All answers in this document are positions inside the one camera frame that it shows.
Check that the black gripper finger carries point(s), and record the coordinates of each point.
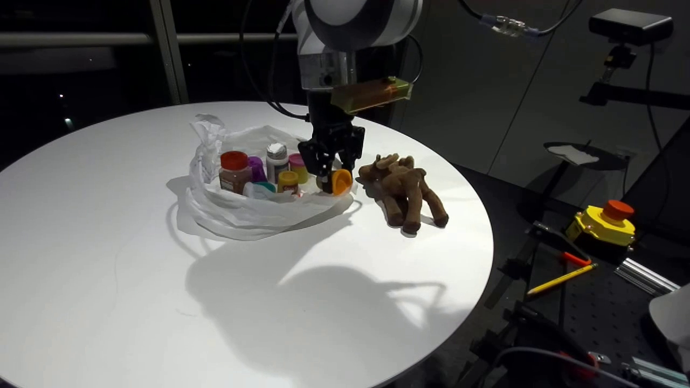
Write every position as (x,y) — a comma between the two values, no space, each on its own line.
(315,163)
(351,147)

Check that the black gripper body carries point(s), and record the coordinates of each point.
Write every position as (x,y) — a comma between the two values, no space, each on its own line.
(333,120)

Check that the pink lid dough tub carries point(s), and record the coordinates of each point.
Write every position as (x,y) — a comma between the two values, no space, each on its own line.
(297,163)

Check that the yellow lid orange tub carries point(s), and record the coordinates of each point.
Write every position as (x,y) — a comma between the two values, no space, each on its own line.
(287,178)

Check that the yellow block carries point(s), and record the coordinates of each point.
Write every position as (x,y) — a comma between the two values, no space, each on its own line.
(344,181)

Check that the white lid blue label jar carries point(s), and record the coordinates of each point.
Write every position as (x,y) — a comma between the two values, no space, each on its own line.
(277,158)

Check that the purple dough tub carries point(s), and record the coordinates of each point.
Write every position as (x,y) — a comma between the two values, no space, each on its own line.
(256,170)

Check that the teal lid dough tub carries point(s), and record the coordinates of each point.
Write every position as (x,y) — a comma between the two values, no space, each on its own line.
(259,189)

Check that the brown moose plush toy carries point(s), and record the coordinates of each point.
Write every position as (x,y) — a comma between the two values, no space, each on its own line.
(406,189)

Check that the red lid spice jar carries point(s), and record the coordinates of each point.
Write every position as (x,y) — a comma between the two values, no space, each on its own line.
(233,173)

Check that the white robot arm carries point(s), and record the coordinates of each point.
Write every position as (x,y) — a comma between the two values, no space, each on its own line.
(359,28)

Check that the clear white plastic bag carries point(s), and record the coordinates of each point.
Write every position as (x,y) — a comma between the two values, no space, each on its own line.
(237,208)

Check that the grey flat plate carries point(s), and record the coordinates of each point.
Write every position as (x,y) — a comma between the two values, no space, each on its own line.
(574,153)

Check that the metal window railing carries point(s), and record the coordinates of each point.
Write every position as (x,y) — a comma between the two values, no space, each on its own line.
(109,39)

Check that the yellow pencil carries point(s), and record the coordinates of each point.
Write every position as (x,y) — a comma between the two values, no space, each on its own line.
(561,281)

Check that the yellow emergency stop button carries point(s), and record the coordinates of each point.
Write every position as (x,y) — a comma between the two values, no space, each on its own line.
(603,226)

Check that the aluminium extrusion bar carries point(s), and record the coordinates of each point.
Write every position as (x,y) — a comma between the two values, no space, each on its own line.
(647,275)

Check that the white rounded object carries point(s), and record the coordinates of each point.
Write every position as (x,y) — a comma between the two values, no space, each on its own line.
(675,315)

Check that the yellowish wrist camera box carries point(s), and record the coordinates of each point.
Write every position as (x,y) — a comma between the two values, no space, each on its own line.
(377,96)

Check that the metal window post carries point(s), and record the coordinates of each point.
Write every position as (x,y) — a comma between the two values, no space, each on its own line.
(170,51)

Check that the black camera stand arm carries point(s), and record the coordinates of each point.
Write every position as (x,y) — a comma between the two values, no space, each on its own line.
(632,94)

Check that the black camera on stand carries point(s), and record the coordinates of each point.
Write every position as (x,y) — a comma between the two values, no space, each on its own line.
(631,25)

